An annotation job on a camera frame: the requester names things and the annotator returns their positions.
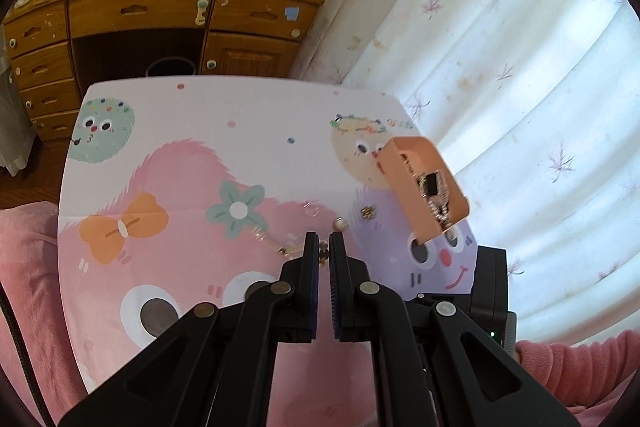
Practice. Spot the pink quilted blanket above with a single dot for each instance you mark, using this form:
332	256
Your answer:
30	307

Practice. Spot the person's right forearm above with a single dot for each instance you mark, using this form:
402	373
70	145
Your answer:
570	372

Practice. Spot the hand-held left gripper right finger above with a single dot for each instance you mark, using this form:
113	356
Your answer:
334	302

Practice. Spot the blue sticker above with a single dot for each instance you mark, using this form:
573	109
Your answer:
291	13

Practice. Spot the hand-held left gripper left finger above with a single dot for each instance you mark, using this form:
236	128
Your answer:
314	302

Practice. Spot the wooden desk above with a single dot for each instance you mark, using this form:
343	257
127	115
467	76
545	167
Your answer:
150	12

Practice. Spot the dark trash bin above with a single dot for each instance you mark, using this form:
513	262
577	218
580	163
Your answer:
170	67

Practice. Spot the white green adhesive hook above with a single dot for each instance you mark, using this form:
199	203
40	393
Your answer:
201	9

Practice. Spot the small clear crystal earring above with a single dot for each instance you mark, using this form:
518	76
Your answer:
312	209

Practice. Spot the orange plastic box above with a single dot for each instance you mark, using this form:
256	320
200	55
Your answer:
400	187

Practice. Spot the white floral curtain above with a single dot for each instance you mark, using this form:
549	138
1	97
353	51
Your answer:
500	57

